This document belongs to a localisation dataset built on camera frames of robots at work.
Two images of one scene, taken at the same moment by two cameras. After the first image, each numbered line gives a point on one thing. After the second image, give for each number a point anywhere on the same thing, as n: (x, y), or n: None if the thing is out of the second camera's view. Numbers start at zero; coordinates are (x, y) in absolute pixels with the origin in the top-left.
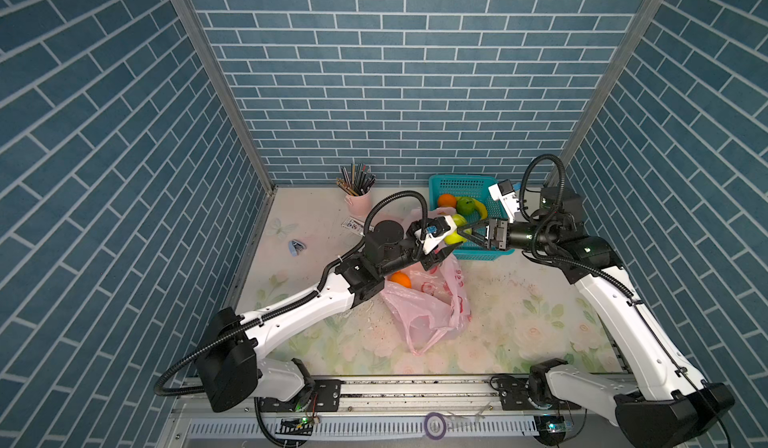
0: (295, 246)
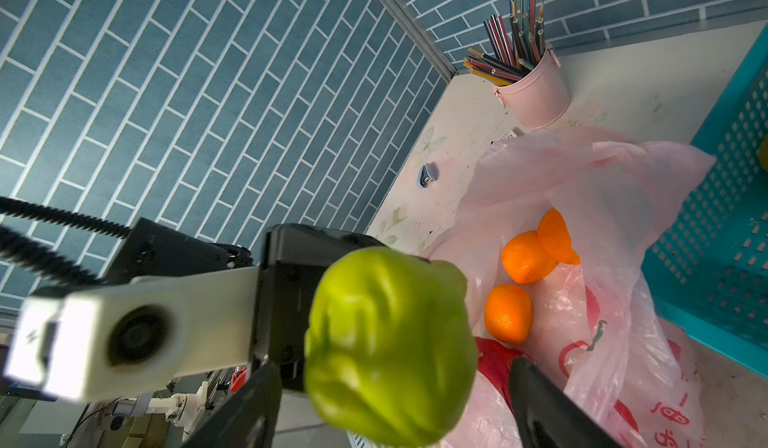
0: (427, 173)
